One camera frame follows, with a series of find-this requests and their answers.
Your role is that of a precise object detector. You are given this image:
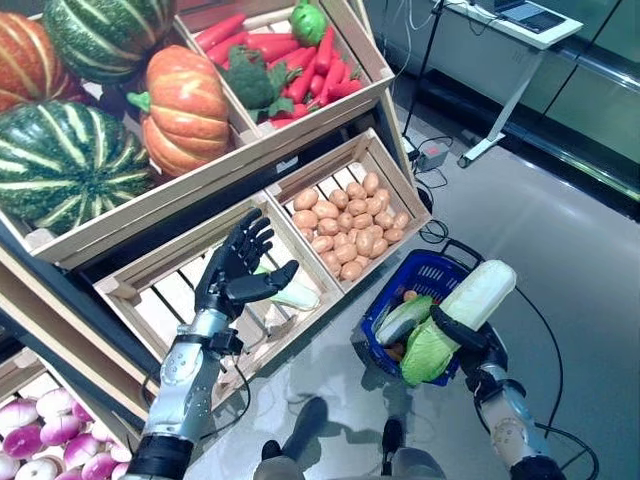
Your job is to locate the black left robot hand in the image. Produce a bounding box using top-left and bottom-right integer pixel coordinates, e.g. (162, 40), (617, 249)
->
(194, 207), (300, 321)

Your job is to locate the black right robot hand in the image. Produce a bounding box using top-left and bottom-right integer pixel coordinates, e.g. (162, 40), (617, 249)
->
(429, 304), (509, 374)

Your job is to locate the large napa cabbage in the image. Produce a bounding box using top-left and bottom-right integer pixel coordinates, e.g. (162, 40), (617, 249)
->
(399, 259), (517, 387)

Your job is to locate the blue plastic shopping basket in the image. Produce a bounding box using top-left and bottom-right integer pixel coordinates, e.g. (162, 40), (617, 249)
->
(352, 238), (509, 387)

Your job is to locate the wooden slatted cabbage crate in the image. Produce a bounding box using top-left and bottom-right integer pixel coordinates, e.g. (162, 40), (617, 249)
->
(93, 192), (346, 406)

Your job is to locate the wooden pumpkin crate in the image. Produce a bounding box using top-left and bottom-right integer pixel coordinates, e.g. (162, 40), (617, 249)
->
(0, 12), (261, 271)

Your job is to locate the silver right robot leg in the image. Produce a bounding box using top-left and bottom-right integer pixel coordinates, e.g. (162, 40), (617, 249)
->
(380, 418), (447, 480)

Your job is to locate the silver robot leg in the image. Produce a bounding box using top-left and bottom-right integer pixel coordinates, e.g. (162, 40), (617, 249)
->
(380, 418), (447, 480)
(252, 397), (330, 480)

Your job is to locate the orange pumpkin green stem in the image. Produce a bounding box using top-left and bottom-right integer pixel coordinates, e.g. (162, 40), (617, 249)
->
(127, 44), (234, 179)

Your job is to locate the silver left robot leg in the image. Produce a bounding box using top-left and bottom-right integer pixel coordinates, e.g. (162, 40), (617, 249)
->
(252, 397), (330, 480)

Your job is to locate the wooden vegetable display stand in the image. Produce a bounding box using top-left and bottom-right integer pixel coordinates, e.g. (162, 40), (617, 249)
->
(0, 0), (416, 451)

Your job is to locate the green broccoli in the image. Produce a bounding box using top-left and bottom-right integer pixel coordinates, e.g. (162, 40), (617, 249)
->
(217, 45), (296, 124)

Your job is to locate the wooden potato crate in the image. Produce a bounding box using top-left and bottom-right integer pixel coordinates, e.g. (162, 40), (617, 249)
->
(264, 127), (432, 295)

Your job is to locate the large green striped pumpkin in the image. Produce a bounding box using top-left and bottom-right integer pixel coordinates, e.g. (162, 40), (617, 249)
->
(0, 99), (154, 236)

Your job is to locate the grey box red button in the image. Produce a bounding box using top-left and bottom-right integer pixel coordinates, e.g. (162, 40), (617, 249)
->
(417, 141), (451, 172)

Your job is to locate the red carrot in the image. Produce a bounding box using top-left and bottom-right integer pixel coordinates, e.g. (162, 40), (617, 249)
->
(314, 25), (335, 76)
(205, 30), (249, 65)
(194, 12), (247, 51)
(319, 78), (364, 101)
(287, 57), (319, 104)
(244, 32), (301, 64)

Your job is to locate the purple white onion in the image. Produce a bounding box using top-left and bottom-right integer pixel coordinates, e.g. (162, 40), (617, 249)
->
(2, 424), (44, 460)
(63, 433), (101, 469)
(35, 388), (76, 419)
(39, 417), (81, 446)
(17, 457), (64, 480)
(0, 399), (39, 426)

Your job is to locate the wooden carrot crate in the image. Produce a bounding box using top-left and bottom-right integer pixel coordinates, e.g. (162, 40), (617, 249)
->
(172, 0), (396, 151)

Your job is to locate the light green bell pepper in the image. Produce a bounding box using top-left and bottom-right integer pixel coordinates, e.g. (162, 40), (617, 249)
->
(289, 0), (331, 47)

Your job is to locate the black tripod pole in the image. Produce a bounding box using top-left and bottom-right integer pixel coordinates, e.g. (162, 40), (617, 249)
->
(399, 0), (447, 141)

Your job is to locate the orange yellow-striped pumpkin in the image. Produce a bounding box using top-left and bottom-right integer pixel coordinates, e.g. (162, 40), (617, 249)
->
(0, 12), (84, 114)

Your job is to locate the white desk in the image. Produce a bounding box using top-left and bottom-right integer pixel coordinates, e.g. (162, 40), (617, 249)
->
(367, 0), (585, 169)

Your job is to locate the grey open laptop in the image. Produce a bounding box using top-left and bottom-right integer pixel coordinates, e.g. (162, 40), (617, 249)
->
(492, 0), (571, 32)

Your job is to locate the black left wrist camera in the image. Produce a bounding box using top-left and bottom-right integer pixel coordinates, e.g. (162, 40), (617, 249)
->
(208, 330), (244, 354)

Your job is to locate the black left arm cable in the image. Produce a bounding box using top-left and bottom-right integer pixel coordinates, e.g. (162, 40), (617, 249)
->
(212, 344), (252, 441)

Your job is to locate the black coiled power cable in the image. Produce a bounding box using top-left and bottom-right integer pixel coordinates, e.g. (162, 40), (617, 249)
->
(409, 134), (454, 246)

